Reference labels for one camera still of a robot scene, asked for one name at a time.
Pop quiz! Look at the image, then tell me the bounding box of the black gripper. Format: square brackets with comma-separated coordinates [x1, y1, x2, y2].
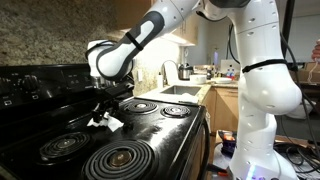
[91, 94, 121, 124]

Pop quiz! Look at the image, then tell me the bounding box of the white cloth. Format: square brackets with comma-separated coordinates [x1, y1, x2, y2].
[86, 111, 125, 133]

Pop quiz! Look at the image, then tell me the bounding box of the white handheld controller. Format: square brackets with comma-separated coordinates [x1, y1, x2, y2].
[306, 37, 320, 85]

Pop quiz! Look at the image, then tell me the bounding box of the black electric stove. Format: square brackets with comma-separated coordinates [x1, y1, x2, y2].
[0, 62, 212, 180]

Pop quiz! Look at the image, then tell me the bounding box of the person hand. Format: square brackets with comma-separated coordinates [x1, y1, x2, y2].
[311, 39, 320, 63]

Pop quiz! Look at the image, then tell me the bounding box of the large black coil burner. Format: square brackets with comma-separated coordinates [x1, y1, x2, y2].
[122, 100, 160, 116]
[80, 139, 157, 180]

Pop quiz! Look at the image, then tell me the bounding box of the small black coil burner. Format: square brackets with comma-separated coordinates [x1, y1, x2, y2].
[159, 104, 192, 119]
[37, 131, 98, 165]

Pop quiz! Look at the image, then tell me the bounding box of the arched kitchen faucet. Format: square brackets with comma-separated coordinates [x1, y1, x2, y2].
[160, 59, 179, 86]

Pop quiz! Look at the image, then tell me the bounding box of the white folded rag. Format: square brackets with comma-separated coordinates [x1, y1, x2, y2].
[178, 93, 200, 104]

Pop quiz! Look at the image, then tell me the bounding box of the steel electric kettle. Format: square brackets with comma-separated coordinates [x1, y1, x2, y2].
[177, 63, 195, 81]

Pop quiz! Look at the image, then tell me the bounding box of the white bowl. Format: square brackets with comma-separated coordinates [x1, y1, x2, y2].
[189, 74, 208, 85]

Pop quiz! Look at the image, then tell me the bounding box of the wooden upper cabinet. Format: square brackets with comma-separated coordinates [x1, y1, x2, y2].
[114, 0, 199, 47]

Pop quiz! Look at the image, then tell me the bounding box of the wooden cabinet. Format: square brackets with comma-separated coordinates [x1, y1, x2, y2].
[200, 87, 243, 134]
[114, 0, 199, 47]

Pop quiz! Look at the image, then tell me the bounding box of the wooden lower cabinet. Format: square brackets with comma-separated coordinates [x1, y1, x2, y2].
[200, 87, 243, 134]

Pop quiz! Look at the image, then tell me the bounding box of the white plate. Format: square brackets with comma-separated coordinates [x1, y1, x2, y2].
[213, 76, 233, 85]

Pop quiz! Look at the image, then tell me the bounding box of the blue orange tool box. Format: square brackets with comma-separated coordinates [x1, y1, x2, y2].
[216, 129, 238, 157]

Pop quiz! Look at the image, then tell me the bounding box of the white laptop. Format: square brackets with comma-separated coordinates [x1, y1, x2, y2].
[219, 59, 241, 79]

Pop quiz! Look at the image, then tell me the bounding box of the white round basin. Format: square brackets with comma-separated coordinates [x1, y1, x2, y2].
[286, 99, 316, 120]

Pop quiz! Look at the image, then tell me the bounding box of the brown cardboard box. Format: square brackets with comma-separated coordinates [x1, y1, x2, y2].
[293, 63, 320, 84]

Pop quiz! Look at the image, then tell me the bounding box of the black stand pole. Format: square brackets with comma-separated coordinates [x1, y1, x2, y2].
[279, 0, 297, 59]

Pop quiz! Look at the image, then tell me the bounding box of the orange handled tool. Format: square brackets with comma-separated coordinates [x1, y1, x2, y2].
[206, 163, 230, 178]

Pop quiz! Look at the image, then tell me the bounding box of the black cable bundle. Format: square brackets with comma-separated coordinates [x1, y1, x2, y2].
[273, 133, 320, 174]

